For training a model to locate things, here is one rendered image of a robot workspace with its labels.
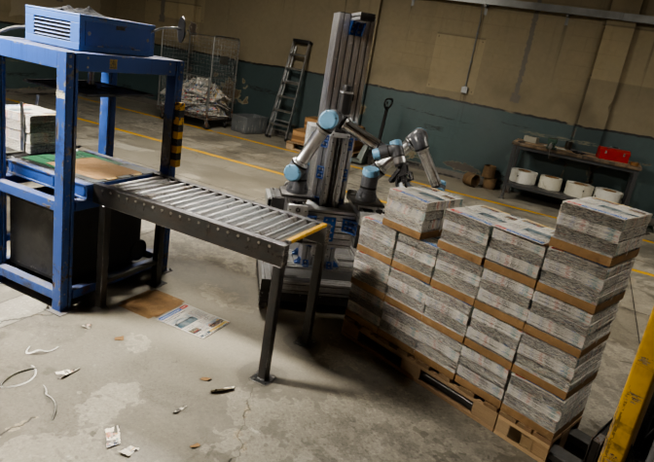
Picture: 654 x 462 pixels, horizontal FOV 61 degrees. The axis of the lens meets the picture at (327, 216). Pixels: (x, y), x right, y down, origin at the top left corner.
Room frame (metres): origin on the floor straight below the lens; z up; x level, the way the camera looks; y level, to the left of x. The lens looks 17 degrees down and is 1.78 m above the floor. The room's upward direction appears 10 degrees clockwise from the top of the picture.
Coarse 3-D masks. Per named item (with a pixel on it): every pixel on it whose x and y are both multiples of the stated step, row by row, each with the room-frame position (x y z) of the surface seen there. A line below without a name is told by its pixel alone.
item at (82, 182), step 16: (16, 160) 3.42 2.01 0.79; (32, 160) 3.47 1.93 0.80; (48, 160) 3.52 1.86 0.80; (112, 160) 3.80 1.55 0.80; (32, 176) 3.34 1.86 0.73; (48, 176) 3.29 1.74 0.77; (80, 176) 3.29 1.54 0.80; (128, 176) 3.47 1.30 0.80; (144, 176) 3.59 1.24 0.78; (80, 192) 3.18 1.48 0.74
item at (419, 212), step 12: (396, 192) 3.19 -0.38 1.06; (408, 192) 3.20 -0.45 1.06; (396, 204) 3.18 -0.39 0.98; (408, 204) 3.12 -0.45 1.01; (420, 204) 3.06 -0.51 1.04; (432, 204) 3.07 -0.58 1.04; (384, 216) 3.22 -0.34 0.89; (396, 216) 3.17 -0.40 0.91; (408, 216) 3.12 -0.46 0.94; (420, 216) 3.06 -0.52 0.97; (432, 216) 3.09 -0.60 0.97; (420, 228) 3.05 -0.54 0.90; (432, 228) 3.12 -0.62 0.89
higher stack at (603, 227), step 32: (576, 224) 2.49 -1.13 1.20; (608, 224) 2.40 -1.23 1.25; (640, 224) 2.54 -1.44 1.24; (576, 256) 2.47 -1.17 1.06; (608, 256) 2.37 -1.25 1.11; (576, 288) 2.43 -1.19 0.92; (608, 288) 2.43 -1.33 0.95; (544, 320) 2.49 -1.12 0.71; (576, 320) 2.40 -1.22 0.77; (608, 320) 2.56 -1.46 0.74; (544, 352) 2.47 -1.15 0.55; (512, 384) 2.54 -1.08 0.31; (576, 384) 2.42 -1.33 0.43; (544, 416) 2.40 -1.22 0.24; (544, 448) 2.37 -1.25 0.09
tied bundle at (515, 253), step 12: (492, 240) 2.75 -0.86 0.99; (504, 240) 2.71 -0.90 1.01; (516, 240) 2.67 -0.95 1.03; (528, 240) 2.62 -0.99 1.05; (492, 252) 2.73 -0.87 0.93; (504, 252) 2.70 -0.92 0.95; (516, 252) 2.66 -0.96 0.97; (528, 252) 2.62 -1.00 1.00; (540, 252) 2.58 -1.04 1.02; (504, 264) 2.68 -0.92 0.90; (516, 264) 2.64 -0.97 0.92; (528, 264) 2.60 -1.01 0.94; (540, 264) 2.57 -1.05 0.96; (528, 276) 2.59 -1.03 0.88; (540, 276) 2.60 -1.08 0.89
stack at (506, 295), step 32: (416, 256) 3.06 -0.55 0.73; (448, 256) 2.91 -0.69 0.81; (352, 288) 3.35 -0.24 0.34; (384, 288) 3.17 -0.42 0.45; (416, 288) 3.01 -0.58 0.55; (480, 288) 2.75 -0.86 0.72; (512, 288) 2.64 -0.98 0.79; (352, 320) 3.30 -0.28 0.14; (384, 320) 3.14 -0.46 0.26; (416, 320) 2.98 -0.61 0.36; (448, 320) 2.85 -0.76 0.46; (480, 320) 2.72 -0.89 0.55; (448, 352) 2.81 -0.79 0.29; (512, 352) 2.57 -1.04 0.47; (448, 384) 2.77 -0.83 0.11; (480, 384) 2.66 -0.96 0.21; (480, 416) 2.62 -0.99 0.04
